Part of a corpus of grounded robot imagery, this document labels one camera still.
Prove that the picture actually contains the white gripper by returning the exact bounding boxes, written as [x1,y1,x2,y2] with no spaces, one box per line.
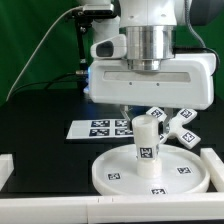
[89,53,216,135]

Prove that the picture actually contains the white round table top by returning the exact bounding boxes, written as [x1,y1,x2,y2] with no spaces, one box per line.
[92,144,210,195]

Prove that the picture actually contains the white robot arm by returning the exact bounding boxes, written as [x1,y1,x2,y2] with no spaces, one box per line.
[89,0,224,110]

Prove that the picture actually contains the white cross-shaped table base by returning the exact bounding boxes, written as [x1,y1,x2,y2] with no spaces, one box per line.
[145,105,202,150]

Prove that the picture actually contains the white fiducial marker sheet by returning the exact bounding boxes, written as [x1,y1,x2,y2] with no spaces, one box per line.
[66,119,133,140]

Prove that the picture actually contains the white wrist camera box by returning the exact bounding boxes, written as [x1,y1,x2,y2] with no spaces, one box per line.
[90,34,127,59]

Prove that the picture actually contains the white right border rail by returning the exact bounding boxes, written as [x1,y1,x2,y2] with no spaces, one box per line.
[200,148,224,193]

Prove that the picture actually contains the white border rail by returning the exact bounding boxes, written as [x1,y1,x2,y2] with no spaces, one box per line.
[200,148,224,193]
[0,154,14,191]
[0,193,224,224]

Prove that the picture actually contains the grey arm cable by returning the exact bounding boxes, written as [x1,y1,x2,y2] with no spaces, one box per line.
[183,0,221,64]

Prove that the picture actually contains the white front border rail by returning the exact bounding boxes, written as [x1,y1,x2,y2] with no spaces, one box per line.
[0,193,224,224]

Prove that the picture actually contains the white camera cable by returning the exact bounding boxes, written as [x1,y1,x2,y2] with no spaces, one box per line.
[5,5,84,101]

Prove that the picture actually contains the white left border rail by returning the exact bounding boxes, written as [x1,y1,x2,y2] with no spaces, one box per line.
[0,154,14,191]

